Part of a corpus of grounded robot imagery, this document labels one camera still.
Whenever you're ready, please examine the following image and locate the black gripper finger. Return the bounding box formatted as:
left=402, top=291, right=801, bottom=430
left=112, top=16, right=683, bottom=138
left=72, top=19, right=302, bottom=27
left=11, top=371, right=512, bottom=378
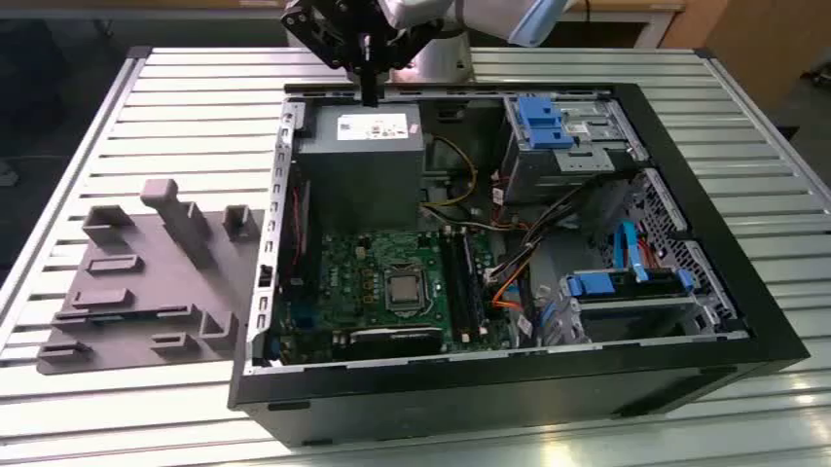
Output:
left=370, top=23, right=456, bottom=108
left=279, top=0, right=372, bottom=107

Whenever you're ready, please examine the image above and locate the blue RAM stick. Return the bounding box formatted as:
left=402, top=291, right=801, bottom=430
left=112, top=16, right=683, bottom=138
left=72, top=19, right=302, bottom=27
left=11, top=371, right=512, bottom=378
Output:
left=54, top=305, right=200, bottom=325

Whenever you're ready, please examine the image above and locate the black RAM slot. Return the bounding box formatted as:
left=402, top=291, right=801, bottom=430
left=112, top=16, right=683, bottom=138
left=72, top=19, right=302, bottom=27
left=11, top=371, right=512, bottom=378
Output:
left=440, top=226, right=472, bottom=342

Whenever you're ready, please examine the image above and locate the blue plastic bay latch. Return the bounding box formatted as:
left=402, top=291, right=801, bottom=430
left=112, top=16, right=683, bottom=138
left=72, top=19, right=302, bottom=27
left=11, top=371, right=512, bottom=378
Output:
left=517, top=96, right=577, bottom=151

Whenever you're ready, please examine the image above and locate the grey power supply unit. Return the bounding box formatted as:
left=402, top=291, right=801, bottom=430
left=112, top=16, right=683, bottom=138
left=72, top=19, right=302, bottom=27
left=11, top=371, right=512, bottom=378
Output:
left=292, top=102, right=427, bottom=230

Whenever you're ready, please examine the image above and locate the metal optical drive cage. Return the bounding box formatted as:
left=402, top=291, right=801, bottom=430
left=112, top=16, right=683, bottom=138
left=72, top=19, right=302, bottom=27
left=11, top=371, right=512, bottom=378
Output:
left=503, top=94, right=651, bottom=205

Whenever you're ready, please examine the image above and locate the white framed wooden desk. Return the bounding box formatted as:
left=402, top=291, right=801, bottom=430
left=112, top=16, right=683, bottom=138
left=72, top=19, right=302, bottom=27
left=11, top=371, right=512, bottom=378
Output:
left=0, top=0, right=690, bottom=50

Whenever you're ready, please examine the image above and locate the green motherboard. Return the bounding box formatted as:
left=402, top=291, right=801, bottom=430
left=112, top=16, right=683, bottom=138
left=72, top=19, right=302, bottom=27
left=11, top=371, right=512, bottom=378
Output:
left=275, top=228, right=514, bottom=364

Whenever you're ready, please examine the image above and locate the silver CPU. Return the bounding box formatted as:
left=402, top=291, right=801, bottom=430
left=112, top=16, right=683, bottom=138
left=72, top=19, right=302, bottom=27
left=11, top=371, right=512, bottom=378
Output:
left=387, top=276, right=424, bottom=304

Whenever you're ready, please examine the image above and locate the grey parts rack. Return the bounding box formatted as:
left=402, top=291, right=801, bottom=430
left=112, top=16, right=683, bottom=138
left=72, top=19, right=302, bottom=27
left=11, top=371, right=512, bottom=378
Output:
left=35, top=178, right=271, bottom=376

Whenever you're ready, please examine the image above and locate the wooden cabinet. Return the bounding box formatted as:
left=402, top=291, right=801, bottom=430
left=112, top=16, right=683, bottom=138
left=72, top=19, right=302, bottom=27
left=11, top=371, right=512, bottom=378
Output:
left=661, top=0, right=831, bottom=116

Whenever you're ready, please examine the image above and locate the metal CPU socket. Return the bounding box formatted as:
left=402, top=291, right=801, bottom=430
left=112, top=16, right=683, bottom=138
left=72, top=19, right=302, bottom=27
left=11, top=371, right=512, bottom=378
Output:
left=380, top=262, right=435, bottom=320

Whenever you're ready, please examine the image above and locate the hard disk in blue carrier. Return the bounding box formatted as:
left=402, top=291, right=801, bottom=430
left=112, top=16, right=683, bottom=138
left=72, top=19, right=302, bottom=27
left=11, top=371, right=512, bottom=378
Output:
left=559, top=269, right=695, bottom=306

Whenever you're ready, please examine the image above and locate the black graphics card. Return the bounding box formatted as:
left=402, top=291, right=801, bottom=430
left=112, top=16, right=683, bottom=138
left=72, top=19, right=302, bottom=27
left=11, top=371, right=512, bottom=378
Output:
left=330, top=324, right=448, bottom=362

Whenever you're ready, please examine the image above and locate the metal disk bay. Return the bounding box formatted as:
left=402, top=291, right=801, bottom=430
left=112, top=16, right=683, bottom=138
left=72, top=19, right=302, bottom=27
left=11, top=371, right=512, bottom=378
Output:
left=535, top=291, right=749, bottom=351

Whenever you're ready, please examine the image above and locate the black PC case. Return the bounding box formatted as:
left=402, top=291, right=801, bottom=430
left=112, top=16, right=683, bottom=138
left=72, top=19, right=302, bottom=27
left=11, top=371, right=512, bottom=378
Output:
left=224, top=82, right=811, bottom=448

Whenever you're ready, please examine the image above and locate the yellow wire bundle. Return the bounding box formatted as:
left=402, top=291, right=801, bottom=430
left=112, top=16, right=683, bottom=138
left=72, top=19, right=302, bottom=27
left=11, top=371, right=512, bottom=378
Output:
left=419, top=135, right=479, bottom=209

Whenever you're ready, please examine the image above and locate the red fan wire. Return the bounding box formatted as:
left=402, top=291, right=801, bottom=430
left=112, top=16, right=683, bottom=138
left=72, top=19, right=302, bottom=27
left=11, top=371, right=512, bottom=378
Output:
left=288, top=184, right=311, bottom=288

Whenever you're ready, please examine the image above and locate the black cable bundle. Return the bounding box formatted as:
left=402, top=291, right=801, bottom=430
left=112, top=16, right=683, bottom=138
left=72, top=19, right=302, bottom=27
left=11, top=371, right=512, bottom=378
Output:
left=483, top=164, right=651, bottom=283

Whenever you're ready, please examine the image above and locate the blue SATA cable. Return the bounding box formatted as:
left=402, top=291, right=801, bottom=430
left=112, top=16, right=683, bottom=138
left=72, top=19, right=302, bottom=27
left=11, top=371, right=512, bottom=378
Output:
left=613, top=221, right=653, bottom=284

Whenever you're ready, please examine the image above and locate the orange wire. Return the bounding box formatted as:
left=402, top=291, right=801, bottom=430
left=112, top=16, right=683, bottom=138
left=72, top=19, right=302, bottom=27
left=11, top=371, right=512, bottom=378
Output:
left=487, top=271, right=529, bottom=310

